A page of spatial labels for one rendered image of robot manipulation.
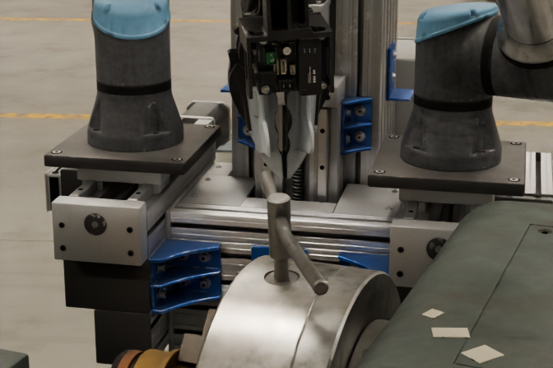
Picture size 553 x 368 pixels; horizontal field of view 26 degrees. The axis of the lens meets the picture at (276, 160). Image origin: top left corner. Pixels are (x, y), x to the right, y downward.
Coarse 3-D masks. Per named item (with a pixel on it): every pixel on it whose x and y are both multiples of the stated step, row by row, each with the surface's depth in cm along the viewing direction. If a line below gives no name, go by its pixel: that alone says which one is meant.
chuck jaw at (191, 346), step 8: (208, 312) 126; (208, 320) 126; (184, 336) 126; (192, 336) 126; (200, 336) 126; (184, 344) 126; (192, 344) 126; (200, 344) 125; (184, 352) 125; (192, 352) 125; (184, 360) 125; (192, 360) 125
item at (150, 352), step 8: (128, 352) 127; (136, 352) 127; (144, 352) 126; (152, 352) 126; (160, 352) 126; (168, 352) 126; (176, 352) 125; (120, 360) 126; (128, 360) 125; (136, 360) 126; (144, 360) 125; (152, 360) 124; (160, 360) 124; (168, 360) 123; (176, 360) 125
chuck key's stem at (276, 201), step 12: (276, 204) 111; (288, 204) 112; (276, 216) 112; (288, 216) 112; (276, 240) 113; (276, 252) 113; (276, 264) 114; (288, 264) 115; (276, 276) 115; (288, 276) 115
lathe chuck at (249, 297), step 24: (264, 264) 118; (336, 264) 122; (240, 288) 114; (264, 288) 114; (288, 288) 114; (216, 312) 112; (240, 312) 112; (264, 312) 111; (288, 312) 111; (216, 336) 110; (240, 336) 110; (264, 336) 109; (288, 336) 109; (216, 360) 109; (240, 360) 108; (264, 360) 108; (288, 360) 107
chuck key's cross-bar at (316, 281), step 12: (264, 180) 120; (276, 192) 117; (276, 228) 111; (288, 228) 110; (288, 240) 105; (288, 252) 103; (300, 252) 100; (300, 264) 96; (312, 264) 95; (312, 276) 92; (312, 288) 90; (324, 288) 90
